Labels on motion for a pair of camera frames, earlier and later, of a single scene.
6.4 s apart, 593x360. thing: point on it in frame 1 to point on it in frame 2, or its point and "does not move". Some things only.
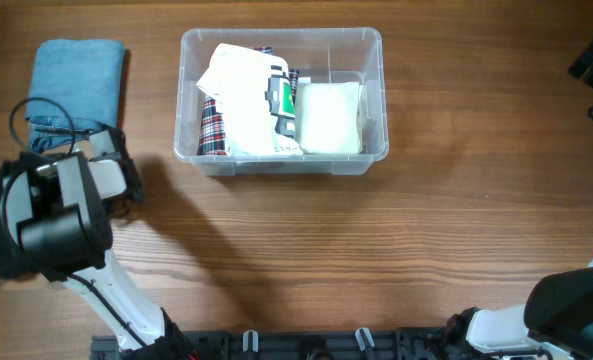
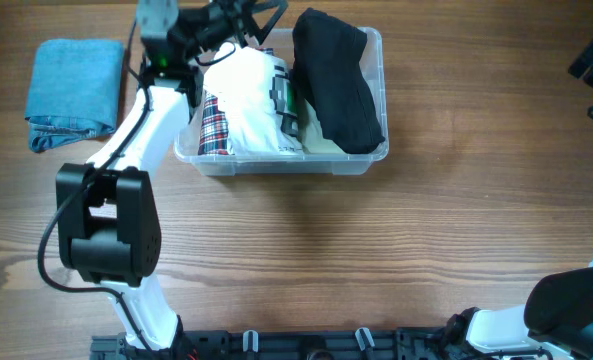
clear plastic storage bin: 352,54 does not move
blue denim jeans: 74,90 does not move
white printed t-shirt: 258,101 does not move
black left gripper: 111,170 to 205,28
